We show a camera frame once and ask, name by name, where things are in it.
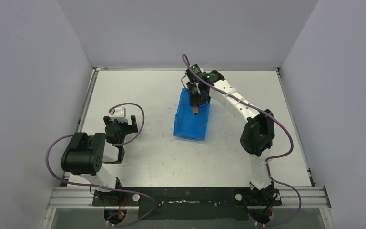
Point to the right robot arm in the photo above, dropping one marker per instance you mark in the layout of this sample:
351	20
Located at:
258	133

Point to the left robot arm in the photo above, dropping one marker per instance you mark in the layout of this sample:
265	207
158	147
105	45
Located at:
86	154

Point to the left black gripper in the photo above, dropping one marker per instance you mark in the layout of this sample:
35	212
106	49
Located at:
119	127

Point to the blue plastic bin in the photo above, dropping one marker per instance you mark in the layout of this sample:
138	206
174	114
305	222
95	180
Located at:
188	125

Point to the aluminium front rail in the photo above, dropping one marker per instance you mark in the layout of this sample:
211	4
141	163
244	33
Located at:
82	198

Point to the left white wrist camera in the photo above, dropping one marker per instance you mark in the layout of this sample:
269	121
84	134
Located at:
118	113

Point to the orange handled screwdriver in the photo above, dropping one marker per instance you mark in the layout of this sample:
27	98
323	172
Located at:
195	108

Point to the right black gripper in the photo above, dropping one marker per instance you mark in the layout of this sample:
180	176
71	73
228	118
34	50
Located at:
194	100

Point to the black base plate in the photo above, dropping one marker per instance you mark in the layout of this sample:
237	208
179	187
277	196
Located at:
192	203

